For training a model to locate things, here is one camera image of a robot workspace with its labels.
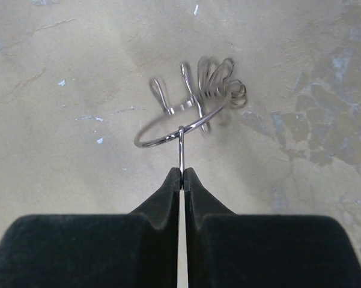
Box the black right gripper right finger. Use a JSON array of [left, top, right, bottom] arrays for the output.
[[183, 168, 361, 287]]

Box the silver keyring with clips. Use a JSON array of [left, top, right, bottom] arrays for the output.
[[134, 56, 248, 170]]

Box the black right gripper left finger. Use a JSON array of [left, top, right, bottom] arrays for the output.
[[0, 168, 180, 287]]

